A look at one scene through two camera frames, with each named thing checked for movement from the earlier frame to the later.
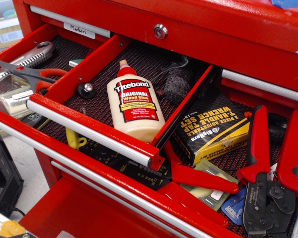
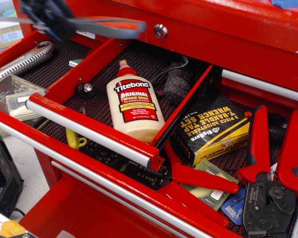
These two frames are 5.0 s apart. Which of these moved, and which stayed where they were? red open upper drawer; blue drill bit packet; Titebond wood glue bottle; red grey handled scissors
Moved: red grey handled scissors
Stayed: red open upper drawer; Titebond wood glue bottle; blue drill bit packet
